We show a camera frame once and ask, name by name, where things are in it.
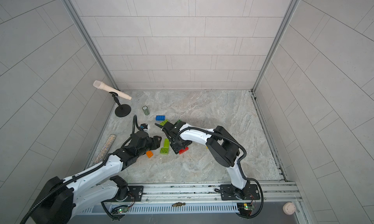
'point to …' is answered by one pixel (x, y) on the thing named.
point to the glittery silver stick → (104, 149)
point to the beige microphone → (98, 84)
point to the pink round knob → (289, 208)
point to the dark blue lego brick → (160, 118)
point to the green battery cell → (146, 110)
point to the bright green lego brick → (179, 121)
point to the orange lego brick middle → (149, 154)
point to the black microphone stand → (122, 110)
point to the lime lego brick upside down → (165, 150)
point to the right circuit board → (248, 208)
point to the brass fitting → (178, 204)
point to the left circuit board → (122, 210)
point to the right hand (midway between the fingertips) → (181, 148)
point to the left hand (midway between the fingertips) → (161, 137)
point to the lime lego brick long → (163, 122)
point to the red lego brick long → (181, 151)
